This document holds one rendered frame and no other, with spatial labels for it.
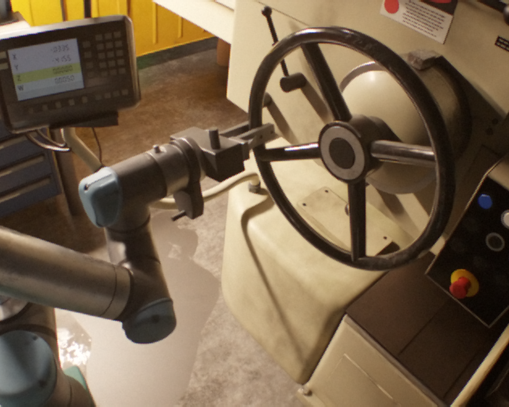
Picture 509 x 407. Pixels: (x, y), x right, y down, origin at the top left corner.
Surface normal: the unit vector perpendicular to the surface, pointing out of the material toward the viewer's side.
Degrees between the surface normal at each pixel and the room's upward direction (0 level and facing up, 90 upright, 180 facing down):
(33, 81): 70
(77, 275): 51
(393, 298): 0
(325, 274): 0
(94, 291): 59
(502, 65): 90
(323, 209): 0
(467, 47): 90
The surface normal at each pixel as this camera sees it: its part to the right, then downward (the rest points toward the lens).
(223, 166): 0.65, 0.32
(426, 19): -0.75, 0.40
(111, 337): 0.11, -0.71
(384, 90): -0.66, -0.05
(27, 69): 0.45, 0.39
